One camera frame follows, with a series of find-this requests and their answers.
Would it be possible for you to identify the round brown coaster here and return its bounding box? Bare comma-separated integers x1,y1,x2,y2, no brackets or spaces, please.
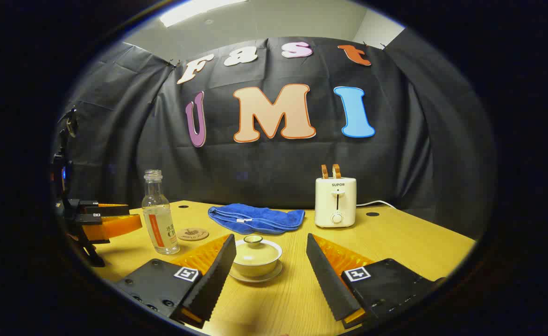
177,227,210,242

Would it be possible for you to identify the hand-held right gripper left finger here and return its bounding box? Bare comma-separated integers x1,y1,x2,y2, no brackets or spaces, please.
114,233,238,329

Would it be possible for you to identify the blue towel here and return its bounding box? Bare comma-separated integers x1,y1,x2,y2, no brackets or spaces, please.
208,203,306,235

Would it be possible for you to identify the cream toaster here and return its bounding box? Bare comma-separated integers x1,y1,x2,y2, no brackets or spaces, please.
315,177,357,229

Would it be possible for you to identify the clear glass water bottle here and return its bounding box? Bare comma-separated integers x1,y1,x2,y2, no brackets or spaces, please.
141,169,181,255

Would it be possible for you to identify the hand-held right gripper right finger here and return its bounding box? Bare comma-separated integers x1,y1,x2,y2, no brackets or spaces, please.
305,232,448,330

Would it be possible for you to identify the white power cable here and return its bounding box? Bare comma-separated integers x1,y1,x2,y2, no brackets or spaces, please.
356,200,398,210

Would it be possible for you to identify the cream saucer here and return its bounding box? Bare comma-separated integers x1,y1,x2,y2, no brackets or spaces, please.
229,260,284,284

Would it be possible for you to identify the black backdrop cloth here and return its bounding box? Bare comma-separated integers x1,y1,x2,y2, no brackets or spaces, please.
56,36,497,241

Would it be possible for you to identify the cream porcelain teacup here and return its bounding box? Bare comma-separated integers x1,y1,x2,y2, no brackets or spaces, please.
231,240,283,278

